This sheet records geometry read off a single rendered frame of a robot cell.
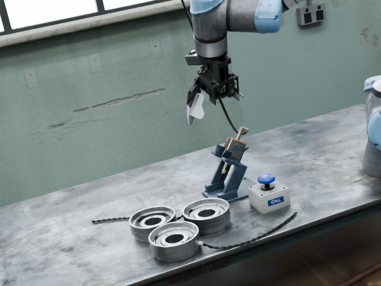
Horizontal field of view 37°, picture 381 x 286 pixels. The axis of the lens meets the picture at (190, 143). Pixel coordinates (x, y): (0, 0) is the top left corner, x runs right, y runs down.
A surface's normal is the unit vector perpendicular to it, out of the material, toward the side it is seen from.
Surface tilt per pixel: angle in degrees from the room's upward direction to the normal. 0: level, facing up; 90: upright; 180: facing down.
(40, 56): 90
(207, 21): 112
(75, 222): 0
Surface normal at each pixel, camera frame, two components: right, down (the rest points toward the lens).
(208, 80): -0.10, -0.72
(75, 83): 0.33, 0.26
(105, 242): -0.17, -0.93
